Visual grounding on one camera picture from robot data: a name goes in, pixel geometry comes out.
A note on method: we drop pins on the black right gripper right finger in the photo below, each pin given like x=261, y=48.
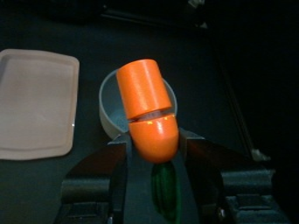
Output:
x=218, y=175

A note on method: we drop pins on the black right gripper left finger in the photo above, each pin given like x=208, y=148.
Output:
x=98, y=175

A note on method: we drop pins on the orange toy carrot green top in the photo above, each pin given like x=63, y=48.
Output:
x=150, y=116

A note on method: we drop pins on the grey bowl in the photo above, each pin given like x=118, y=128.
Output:
x=112, y=113

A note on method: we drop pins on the pink plastic tray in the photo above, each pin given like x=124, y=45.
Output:
x=35, y=102

